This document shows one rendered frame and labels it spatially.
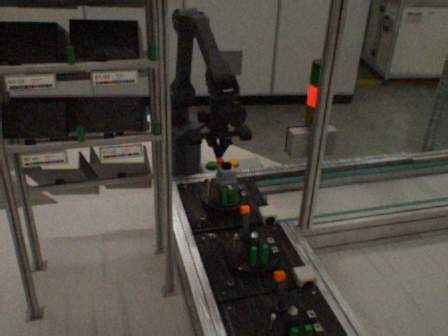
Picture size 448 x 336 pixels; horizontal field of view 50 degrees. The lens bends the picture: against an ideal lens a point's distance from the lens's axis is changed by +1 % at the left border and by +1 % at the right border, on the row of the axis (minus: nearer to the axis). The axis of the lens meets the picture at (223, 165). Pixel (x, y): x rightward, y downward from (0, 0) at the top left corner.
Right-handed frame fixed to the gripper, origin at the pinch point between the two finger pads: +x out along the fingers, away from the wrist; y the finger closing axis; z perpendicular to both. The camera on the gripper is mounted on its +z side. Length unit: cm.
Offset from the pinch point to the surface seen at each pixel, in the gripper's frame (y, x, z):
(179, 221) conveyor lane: 14.2, 13.9, -13.4
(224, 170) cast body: 0.9, 0.7, -10.3
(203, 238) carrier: 9.9, 12.0, -24.3
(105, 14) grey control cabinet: 19, 28, 292
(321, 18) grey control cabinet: -161, 29, 266
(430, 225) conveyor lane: -60, 18, -25
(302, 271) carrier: -9.5, 10.1, -43.5
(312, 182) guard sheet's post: -18.7, -2.0, -25.0
